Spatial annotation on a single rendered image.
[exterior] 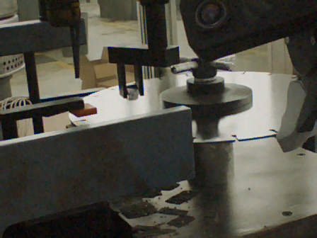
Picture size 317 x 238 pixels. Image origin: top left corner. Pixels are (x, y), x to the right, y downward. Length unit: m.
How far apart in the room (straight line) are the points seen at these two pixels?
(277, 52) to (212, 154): 0.66
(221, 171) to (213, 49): 0.35
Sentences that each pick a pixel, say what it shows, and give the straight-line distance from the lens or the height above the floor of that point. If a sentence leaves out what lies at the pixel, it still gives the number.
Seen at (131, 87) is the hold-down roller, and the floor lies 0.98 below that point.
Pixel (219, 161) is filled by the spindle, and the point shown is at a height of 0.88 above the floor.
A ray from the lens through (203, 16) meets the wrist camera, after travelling 0.42.
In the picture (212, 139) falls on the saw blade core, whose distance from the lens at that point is 0.60.
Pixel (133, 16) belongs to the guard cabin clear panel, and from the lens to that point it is 1.87.
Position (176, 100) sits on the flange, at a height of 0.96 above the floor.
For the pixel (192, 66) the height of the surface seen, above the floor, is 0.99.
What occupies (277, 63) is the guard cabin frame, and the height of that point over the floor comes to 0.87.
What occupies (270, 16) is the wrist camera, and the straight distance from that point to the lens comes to 0.41.
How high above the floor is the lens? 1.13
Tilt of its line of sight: 16 degrees down
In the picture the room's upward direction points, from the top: 4 degrees counter-clockwise
